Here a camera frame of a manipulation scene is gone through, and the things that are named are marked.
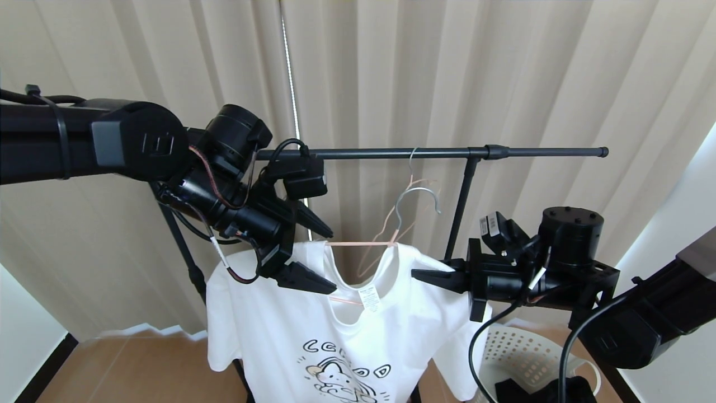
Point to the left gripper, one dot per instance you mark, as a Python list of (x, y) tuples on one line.
[(246, 218)]

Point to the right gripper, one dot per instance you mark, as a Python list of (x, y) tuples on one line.
[(503, 282)]

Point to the pink clothes hanger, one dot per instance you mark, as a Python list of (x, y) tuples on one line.
[(412, 179), (363, 243)]

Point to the white printed t-shirt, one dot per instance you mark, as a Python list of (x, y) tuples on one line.
[(268, 324)]

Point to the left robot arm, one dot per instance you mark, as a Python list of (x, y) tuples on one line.
[(140, 140)]

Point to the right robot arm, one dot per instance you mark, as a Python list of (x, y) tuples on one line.
[(570, 235)]

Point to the white laundry basket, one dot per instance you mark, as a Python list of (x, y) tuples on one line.
[(526, 352)]

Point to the black clothes rack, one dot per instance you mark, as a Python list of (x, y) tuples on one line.
[(531, 151)]

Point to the black garment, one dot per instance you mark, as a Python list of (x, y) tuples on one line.
[(514, 392)]

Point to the beige curtain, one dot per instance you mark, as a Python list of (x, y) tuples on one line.
[(503, 73)]

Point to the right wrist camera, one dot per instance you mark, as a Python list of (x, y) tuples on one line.
[(506, 235)]

